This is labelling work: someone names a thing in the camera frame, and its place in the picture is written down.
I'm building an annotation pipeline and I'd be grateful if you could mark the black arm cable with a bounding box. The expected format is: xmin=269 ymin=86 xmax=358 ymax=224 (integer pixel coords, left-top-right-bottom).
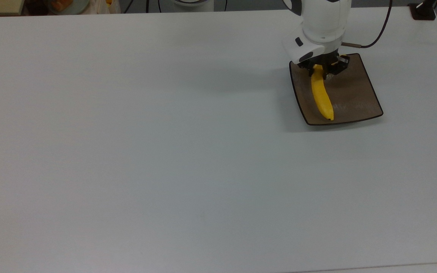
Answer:
xmin=341 ymin=0 xmax=393 ymax=49

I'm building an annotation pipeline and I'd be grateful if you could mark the black stand base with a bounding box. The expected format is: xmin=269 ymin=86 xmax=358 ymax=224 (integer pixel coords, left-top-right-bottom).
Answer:
xmin=409 ymin=0 xmax=437 ymax=20

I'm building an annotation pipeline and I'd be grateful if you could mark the brown square ceramic plate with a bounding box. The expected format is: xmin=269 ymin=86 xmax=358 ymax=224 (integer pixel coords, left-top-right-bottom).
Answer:
xmin=289 ymin=53 xmax=384 ymax=126

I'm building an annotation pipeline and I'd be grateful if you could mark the yellow banana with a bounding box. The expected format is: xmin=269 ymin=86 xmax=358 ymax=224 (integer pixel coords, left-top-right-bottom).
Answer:
xmin=311 ymin=64 xmax=334 ymax=121

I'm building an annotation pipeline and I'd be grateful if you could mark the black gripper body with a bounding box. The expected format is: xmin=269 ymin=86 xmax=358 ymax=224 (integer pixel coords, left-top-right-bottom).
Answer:
xmin=308 ymin=49 xmax=343 ymax=69

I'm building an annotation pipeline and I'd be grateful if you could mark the pale bowl with orange items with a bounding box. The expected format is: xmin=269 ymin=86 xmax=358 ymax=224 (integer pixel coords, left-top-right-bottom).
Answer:
xmin=49 ymin=0 xmax=90 ymax=15

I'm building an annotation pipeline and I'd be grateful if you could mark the white plastic bag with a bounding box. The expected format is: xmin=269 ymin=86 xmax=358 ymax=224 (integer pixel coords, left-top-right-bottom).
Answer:
xmin=89 ymin=0 xmax=121 ymax=15

